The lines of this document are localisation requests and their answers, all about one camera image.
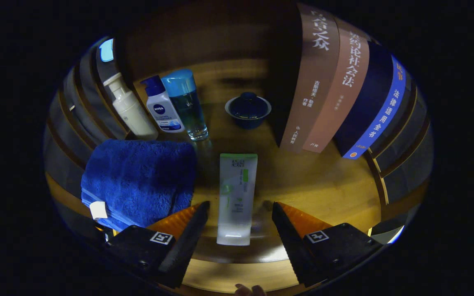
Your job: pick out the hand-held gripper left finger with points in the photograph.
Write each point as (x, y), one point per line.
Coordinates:
(187, 242)

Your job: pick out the reddish brown book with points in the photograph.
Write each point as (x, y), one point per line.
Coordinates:
(344, 94)

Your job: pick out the dark brown book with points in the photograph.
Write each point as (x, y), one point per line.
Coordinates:
(315, 82)

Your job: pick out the white pump bottle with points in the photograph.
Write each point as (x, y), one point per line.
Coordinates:
(132, 113)

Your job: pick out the blue lidded teacup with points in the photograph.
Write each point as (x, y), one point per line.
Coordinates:
(248, 109)

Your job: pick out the blue book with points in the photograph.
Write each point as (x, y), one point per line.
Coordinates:
(385, 111)

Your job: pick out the wooden countertop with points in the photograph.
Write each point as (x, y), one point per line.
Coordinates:
(323, 185)

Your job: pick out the wooden cabinet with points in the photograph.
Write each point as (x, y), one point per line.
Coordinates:
(220, 33)

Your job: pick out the white bottle with blue cap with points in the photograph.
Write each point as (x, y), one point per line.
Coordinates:
(161, 109)

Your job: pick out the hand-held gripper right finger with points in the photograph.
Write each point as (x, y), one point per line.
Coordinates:
(292, 242)

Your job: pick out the blue towel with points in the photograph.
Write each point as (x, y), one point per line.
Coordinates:
(138, 181)

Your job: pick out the white and green tube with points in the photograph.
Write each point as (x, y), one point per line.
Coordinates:
(237, 185)

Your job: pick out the clear blue bottle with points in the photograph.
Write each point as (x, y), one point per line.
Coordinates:
(185, 102)

